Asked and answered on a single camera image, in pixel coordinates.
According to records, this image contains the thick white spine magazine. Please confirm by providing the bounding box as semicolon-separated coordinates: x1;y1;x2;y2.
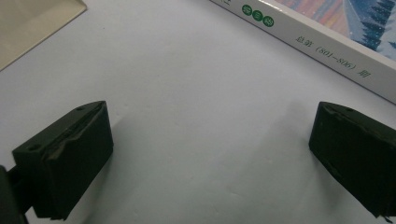
209;0;396;105

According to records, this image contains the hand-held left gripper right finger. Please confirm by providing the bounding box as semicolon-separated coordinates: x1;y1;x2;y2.
307;101;396;218

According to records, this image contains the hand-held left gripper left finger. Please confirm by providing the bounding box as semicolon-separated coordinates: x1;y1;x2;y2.
12;100;115;221

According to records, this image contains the wooden expandable book rack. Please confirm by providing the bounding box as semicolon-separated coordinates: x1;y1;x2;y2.
0;0;88;73

